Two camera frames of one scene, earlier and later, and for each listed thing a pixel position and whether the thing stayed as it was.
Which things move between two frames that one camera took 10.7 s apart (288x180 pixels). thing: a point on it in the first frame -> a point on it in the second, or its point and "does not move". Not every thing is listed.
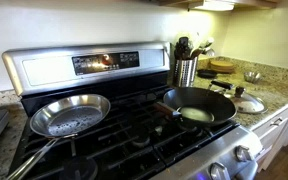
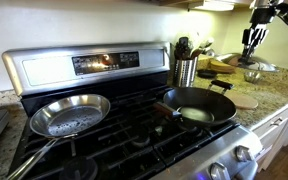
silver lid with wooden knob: [247, 103] -> [258, 64]
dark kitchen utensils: [183, 50] does not move
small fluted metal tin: [253, 77] does not move
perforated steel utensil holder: [184, 73] does not move
